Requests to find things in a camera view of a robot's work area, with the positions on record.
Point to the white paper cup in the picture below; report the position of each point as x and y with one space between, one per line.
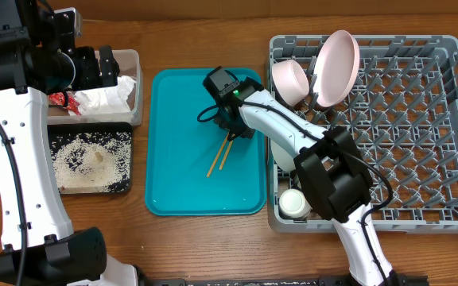
293 204

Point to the grey dishwasher rack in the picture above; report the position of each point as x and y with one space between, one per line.
403 114

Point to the clear plastic waste bin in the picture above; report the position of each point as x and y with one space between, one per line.
129 63

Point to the pink white bowl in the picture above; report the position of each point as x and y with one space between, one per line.
290 81

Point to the teal serving tray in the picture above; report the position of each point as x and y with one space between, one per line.
181 150

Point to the red snack wrapper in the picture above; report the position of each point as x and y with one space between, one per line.
66 101

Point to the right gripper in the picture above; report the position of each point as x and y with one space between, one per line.
234 129

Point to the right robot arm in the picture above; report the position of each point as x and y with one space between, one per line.
333 177

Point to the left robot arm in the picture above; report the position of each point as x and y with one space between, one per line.
39 57

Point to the white napkin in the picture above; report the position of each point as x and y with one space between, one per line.
107 100

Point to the wooden chopstick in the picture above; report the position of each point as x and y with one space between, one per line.
217 156
228 149

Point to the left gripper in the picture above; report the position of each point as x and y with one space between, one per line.
90 61

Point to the large white plate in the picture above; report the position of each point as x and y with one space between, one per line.
336 68

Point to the white rice pile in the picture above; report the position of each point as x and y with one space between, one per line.
90 163

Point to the grey bowl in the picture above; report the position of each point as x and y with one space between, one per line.
282 159

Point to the black plastic tray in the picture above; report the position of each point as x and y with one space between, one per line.
90 159

